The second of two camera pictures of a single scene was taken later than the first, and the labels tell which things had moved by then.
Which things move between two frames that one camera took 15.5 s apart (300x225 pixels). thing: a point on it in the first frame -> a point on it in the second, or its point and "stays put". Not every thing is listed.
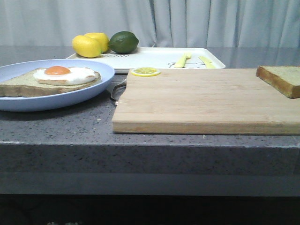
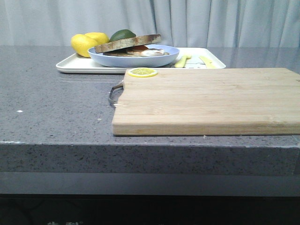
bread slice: (21, 82) -> (126, 54)
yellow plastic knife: (209, 63) stays put
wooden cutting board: (204, 101) stays put
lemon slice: (146, 71) stays put
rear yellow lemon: (102, 39) stays put
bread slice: (286, 79) -> (128, 43)
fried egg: (63, 75) -> (147, 52)
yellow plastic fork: (181, 63) stays put
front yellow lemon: (86, 47) stays put
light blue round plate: (57, 99) -> (135, 62)
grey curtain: (185, 23) stays put
